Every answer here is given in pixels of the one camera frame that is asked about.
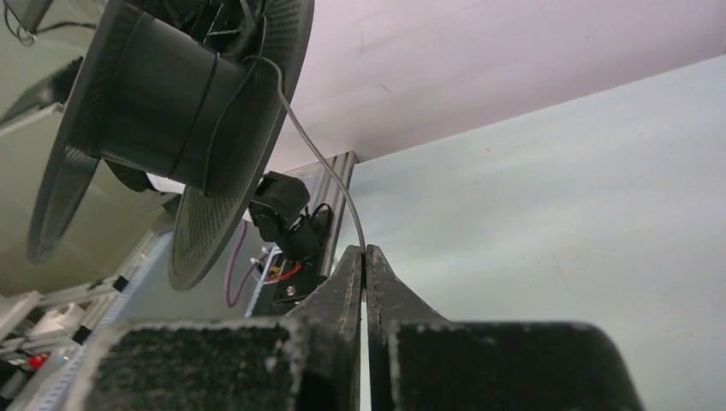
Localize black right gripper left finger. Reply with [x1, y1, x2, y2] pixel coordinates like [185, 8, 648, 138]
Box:
[63, 246, 363, 410]

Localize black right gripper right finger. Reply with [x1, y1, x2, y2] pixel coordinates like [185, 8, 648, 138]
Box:
[366, 245, 642, 410]

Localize thin black cable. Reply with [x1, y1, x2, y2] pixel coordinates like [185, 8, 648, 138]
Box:
[243, 55, 367, 253]

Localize black cable spool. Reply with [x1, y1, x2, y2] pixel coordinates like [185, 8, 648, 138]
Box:
[26, 1, 314, 290]

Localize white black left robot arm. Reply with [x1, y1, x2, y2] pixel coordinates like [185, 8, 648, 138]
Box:
[107, 162, 333, 262]

